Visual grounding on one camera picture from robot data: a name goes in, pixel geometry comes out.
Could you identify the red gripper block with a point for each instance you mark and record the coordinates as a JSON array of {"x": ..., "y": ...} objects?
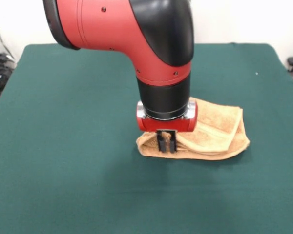
[{"x": 171, "y": 124}]

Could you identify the tan terry towel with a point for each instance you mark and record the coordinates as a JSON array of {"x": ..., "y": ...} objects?
[{"x": 217, "y": 129}]

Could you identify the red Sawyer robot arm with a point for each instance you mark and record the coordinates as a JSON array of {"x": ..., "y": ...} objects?
[{"x": 127, "y": 31}]

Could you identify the dark green table cloth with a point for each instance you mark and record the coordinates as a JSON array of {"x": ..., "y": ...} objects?
[{"x": 63, "y": 170}]

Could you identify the black equipment pile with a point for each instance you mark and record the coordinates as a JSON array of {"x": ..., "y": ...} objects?
[{"x": 3, "y": 73}]

